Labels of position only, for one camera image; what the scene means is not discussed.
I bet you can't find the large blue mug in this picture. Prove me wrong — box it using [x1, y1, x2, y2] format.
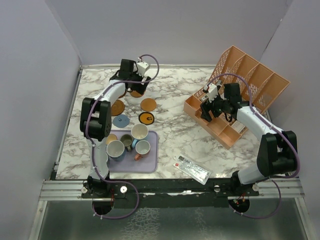
[106, 140, 126, 162]

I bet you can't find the pink handled white mug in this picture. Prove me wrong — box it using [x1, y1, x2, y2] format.
[134, 140, 151, 161]

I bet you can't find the blue round coaster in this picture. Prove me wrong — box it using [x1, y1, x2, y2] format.
[112, 114, 130, 129]

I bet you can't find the cream white mug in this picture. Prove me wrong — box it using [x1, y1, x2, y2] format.
[130, 123, 149, 140]

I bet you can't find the olive green small mug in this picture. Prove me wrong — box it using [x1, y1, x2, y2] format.
[120, 134, 134, 152]

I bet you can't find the peach plastic desk organizer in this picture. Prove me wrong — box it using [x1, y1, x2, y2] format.
[183, 46, 290, 149]

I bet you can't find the orange wooden coaster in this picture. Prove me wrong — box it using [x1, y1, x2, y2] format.
[140, 98, 157, 112]

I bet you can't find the black mounting rail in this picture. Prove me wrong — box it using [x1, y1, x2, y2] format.
[81, 178, 259, 209]

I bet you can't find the lilac plastic tray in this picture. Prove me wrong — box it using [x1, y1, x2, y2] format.
[107, 130, 158, 173]

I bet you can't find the dark brown ringed coaster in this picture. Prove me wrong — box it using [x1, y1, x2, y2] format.
[111, 99, 125, 117]

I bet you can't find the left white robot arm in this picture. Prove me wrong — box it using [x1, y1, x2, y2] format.
[79, 59, 152, 198]

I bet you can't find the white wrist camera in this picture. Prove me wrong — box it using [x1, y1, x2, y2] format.
[201, 83, 221, 103]
[136, 57, 151, 77]

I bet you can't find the light wooden coaster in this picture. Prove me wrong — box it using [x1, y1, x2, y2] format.
[130, 90, 144, 98]

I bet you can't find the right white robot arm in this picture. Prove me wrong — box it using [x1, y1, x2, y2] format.
[200, 83, 300, 196]

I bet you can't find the white paper card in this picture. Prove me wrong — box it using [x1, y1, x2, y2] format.
[230, 120, 246, 134]

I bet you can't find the dark brown grooved coaster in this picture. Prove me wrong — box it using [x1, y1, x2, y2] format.
[118, 91, 127, 99]

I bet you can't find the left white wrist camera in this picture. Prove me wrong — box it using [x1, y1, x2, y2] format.
[136, 57, 151, 77]

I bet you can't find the orange topped blue cup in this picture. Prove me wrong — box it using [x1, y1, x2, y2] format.
[105, 133, 118, 145]

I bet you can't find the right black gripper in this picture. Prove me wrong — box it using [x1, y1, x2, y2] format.
[200, 90, 230, 122]

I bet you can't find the black orange face coaster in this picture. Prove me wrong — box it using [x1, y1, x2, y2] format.
[138, 111, 155, 126]

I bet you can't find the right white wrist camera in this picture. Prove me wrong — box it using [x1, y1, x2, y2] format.
[201, 83, 221, 103]

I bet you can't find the clear plastic packet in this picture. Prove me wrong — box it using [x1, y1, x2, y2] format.
[173, 154, 212, 185]

